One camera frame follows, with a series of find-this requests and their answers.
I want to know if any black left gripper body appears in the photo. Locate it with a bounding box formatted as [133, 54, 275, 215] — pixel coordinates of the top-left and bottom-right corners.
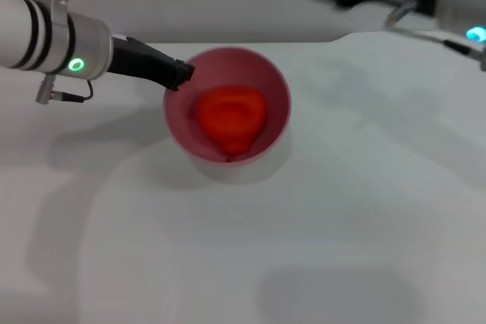
[108, 35, 179, 88]

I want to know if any pink plastic bowl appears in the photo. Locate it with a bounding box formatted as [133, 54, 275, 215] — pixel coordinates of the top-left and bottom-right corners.
[163, 46, 292, 165]

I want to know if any orange toy fruit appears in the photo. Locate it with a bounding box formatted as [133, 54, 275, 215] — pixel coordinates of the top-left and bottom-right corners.
[196, 85, 268, 162]

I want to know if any left arm cable with plug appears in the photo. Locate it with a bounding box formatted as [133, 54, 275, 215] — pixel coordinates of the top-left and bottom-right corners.
[36, 73, 95, 104]

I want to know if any arm cable with plug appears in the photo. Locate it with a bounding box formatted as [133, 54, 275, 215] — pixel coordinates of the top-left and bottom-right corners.
[385, 0, 486, 73]
[36, 73, 95, 104]

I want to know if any right arm cable with plug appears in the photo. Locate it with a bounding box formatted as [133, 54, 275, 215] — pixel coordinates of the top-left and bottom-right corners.
[385, 0, 486, 73]

